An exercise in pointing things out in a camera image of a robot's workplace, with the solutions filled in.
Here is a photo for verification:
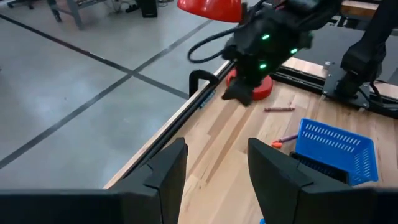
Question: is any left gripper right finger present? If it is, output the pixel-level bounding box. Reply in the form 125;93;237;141
248;138;355;224

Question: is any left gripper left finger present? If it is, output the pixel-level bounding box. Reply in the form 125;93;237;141
108;138;189;224

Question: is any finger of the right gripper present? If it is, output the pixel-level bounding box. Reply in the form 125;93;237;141
242;79;261;107
222;79;246;100

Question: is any dark red crayon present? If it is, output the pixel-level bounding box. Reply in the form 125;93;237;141
264;106;296;113

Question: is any black table clamp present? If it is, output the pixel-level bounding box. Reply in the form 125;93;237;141
188;69;220;98

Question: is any purple crayon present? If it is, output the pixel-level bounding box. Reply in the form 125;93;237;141
278;133;299;144

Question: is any red desk lamp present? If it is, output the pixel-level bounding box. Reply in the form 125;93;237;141
177;0;274;101

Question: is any black computer tower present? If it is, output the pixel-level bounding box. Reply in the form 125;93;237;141
136;0;159;19

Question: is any grey metal table leg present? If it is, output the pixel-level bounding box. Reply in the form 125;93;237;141
46;0;85;31

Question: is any black chair base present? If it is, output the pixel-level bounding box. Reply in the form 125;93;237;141
6;0;35;9

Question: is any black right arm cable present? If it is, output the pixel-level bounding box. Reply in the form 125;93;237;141
187;27;246;64

